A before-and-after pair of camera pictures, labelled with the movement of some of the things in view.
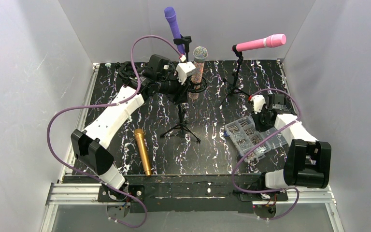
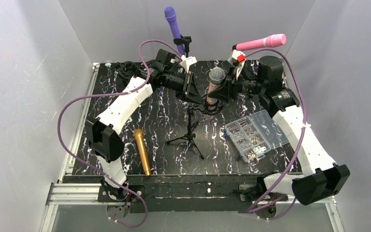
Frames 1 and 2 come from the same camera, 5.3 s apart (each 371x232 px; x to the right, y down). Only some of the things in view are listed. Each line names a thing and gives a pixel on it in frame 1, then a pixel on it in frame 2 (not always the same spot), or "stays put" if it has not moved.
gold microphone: (139, 134) stays put
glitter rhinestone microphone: (200, 53) to (217, 75)
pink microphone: (272, 41) stays put
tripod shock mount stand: (196, 85) to (210, 107)
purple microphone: (170, 13) stays put
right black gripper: (263, 118) to (232, 85)
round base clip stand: (184, 40) stays put
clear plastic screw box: (243, 135) stays put
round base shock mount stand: (126, 72) stays put
